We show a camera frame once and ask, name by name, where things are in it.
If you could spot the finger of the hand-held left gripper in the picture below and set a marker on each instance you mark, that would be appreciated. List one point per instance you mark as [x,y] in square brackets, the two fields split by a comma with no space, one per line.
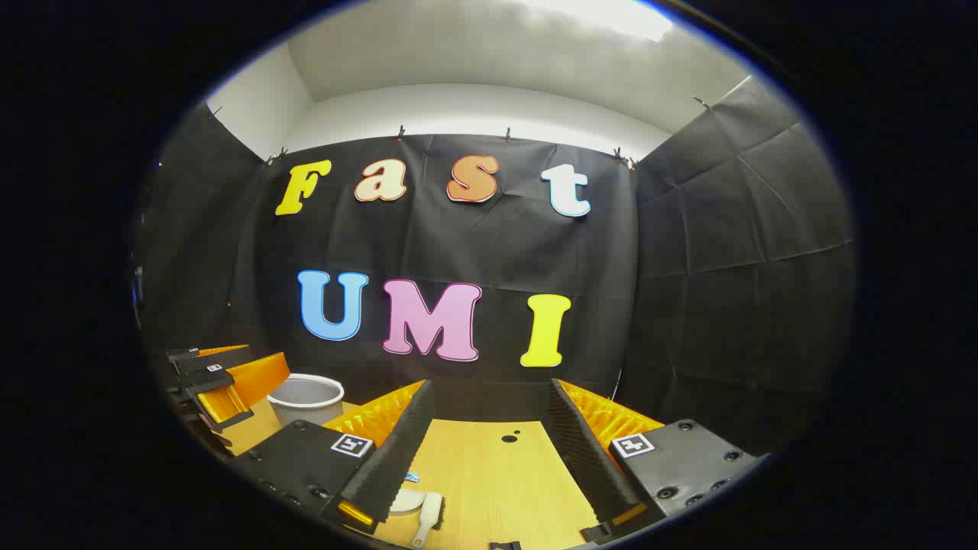
[260,378]
[218,359]

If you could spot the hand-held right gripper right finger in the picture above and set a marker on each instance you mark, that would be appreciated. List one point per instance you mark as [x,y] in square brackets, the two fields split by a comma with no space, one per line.
[581,451]

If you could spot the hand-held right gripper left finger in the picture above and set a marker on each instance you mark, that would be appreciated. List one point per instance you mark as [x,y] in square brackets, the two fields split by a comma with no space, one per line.
[397,451]

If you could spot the white ribbed garbage bin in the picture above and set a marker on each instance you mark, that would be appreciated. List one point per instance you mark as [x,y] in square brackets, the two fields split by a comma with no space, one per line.
[306,397]

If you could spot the small grey dustpan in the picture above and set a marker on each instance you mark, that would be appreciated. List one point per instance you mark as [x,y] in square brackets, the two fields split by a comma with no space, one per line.
[405,502]

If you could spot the small grey broom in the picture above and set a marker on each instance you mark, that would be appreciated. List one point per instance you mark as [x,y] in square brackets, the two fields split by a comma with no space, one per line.
[430,510]

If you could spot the wooden desktop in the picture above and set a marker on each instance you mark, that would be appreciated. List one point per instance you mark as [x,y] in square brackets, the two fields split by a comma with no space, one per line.
[489,489]

